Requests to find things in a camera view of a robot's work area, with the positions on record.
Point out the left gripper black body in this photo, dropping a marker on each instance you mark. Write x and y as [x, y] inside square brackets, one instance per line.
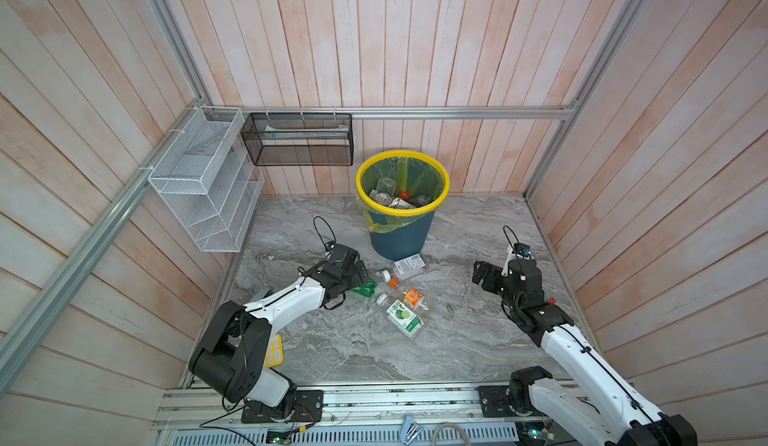
[355, 279]

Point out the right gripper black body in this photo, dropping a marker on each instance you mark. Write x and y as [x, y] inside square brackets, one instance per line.
[507, 298]

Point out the green plastic bottle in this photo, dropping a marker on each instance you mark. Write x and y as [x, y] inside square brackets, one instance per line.
[367, 290]

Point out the orange label small bottle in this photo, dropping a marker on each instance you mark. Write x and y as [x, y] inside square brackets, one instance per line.
[414, 299]

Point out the lime label juice bottle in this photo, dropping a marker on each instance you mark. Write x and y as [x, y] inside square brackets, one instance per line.
[402, 317]

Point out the white label bottle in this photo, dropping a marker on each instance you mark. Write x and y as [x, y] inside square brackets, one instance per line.
[398, 203]

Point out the clear bottle white cap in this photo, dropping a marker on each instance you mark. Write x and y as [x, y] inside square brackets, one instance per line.
[385, 191]

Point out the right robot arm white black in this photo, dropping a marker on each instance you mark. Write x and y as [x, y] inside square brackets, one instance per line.
[613, 412]

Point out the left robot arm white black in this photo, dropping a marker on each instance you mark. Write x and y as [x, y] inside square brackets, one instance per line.
[231, 355]

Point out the teal bin with yellow rim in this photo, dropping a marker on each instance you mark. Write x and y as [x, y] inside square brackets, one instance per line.
[403, 242]

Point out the yellow bin liner bag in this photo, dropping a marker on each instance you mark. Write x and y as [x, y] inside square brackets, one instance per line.
[424, 178]

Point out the yellow calculator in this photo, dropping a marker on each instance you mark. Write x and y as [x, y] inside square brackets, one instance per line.
[274, 355]

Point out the blue metal clip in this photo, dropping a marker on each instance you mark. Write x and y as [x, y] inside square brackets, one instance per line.
[410, 430]

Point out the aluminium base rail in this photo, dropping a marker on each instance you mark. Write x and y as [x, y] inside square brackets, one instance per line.
[350, 414]

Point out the black mesh wall basket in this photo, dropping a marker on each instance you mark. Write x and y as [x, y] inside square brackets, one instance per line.
[299, 139]

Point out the white wire mesh shelf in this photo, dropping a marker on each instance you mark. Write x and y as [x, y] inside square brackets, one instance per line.
[206, 178]

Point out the aluminium frame rail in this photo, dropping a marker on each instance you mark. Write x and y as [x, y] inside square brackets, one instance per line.
[38, 319]

